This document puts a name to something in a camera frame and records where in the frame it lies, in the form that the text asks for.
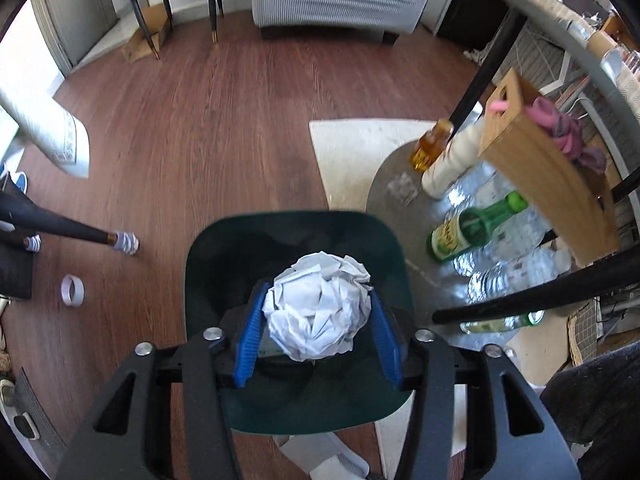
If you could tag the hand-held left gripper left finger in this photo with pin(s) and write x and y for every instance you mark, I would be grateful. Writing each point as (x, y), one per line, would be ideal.
(248, 330)

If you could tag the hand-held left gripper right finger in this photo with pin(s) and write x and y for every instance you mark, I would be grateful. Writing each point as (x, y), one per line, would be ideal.
(387, 345)

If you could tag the large white paper ball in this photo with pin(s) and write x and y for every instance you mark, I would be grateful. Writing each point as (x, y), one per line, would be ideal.
(315, 305)

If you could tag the dark green trash bin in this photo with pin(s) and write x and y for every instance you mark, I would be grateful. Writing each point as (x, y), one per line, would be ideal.
(220, 260)

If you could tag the pale green glass bottle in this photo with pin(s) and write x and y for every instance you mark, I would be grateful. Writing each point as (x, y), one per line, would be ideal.
(495, 324)

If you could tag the grey slipper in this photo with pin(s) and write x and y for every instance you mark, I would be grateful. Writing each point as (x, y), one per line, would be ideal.
(340, 465)

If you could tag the clear plastic bottle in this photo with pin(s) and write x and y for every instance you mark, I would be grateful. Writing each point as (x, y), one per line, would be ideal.
(510, 275)
(515, 232)

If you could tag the small white tape roll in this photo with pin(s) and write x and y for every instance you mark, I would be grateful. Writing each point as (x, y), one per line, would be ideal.
(72, 291)

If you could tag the white plastic bottle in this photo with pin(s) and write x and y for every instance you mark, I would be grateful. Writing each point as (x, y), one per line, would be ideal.
(450, 165)

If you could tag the amber liquid bottle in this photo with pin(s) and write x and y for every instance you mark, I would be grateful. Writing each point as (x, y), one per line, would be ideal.
(430, 147)

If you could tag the black table leg with sock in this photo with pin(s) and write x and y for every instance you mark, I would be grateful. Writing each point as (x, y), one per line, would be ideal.
(60, 227)

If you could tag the dark grey fuzzy cloth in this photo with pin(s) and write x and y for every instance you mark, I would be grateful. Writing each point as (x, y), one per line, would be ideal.
(600, 410)

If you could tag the white patterned tablecloth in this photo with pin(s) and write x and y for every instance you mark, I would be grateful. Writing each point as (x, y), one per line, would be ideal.
(50, 135)

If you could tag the pink cloth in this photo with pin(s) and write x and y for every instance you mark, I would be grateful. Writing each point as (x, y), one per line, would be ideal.
(565, 130)

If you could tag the blue shoe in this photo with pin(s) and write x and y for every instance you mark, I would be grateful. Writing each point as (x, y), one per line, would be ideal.
(12, 177)

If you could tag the flat cardboard box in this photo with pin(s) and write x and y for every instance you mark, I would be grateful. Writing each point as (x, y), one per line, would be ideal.
(145, 35)

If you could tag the grey door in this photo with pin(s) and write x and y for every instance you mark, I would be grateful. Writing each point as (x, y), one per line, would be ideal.
(75, 10)

